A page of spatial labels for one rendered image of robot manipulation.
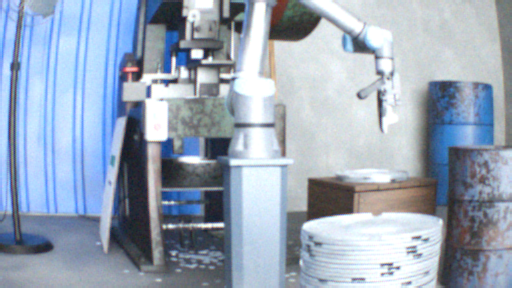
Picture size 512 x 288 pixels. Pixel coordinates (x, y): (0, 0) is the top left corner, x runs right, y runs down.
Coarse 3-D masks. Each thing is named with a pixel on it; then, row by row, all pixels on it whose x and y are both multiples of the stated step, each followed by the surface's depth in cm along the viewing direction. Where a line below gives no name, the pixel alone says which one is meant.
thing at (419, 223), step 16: (304, 224) 115; (320, 224) 117; (336, 224) 116; (352, 224) 111; (368, 224) 110; (384, 224) 109; (400, 224) 107; (416, 224) 109; (432, 224) 107; (352, 240) 98; (368, 240) 97; (384, 240) 96
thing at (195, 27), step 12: (192, 0) 238; (204, 0) 240; (216, 0) 242; (192, 12) 237; (204, 12) 241; (216, 12) 243; (180, 24) 246; (192, 24) 238; (204, 24) 238; (216, 24) 240; (180, 36) 245; (192, 36) 237; (204, 36) 238; (216, 36) 242
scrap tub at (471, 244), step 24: (456, 168) 170; (480, 168) 160; (504, 168) 155; (456, 192) 170; (480, 192) 160; (504, 192) 156; (456, 216) 170; (480, 216) 160; (504, 216) 156; (456, 240) 169; (480, 240) 160; (504, 240) 156; (456, 264) 168; (480, 264) 160; (504, 264) 157
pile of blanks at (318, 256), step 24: (312, 240) 104; (336, 240) 103; (408, 240) 97; (432, 240) 103; (312, 264) 104; (336, 264) 99; (360, 264) 97; (384, 264) 98; (408, 264) 97; (432, 264) 104
